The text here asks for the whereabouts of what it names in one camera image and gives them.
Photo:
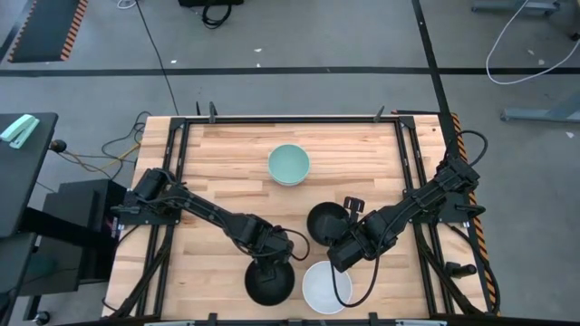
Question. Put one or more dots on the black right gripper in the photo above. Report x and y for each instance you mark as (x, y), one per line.
(362, 240)

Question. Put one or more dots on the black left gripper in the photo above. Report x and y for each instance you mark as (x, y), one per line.
(272, 249)

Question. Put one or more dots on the black bowl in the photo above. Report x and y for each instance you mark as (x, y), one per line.
(319, 222)
(267, 294)

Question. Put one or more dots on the mint green bowl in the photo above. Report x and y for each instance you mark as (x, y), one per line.
(288, 163)

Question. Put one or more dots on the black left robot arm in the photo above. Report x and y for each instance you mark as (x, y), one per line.
(204, 210)

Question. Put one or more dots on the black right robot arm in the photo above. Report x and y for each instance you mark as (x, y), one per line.
(417, 199)

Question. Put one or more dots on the black table clamp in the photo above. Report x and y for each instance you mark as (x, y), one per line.
(212, 319)
(212, 113)
(373, 319)
(379, 115)

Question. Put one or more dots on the orange black hazard strip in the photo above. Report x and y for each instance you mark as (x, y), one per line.
(455, 123)

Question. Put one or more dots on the black computer box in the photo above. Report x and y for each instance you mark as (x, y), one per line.
(90, 253)

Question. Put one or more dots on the grey table foot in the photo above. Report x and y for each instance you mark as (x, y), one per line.
(516, 6)
(539, 114)

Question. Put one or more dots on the black caster wheel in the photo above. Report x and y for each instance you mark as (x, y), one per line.
(43, 318)

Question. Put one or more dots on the black equipment box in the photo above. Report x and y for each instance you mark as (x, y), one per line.
(210, 2)

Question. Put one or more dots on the black side desk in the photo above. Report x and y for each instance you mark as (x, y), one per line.
(20, 181)

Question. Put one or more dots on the mint green stapler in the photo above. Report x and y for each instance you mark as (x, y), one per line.
(19, 130)

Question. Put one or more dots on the black mat with orange stripes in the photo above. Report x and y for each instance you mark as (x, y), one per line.
(43, 29)

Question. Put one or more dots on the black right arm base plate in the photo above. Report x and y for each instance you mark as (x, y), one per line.
(453, 213)

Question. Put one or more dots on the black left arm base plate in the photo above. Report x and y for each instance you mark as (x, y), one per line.
(167, 218)

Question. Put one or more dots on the black aluminium table frame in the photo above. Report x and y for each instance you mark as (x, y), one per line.
(294, 119)

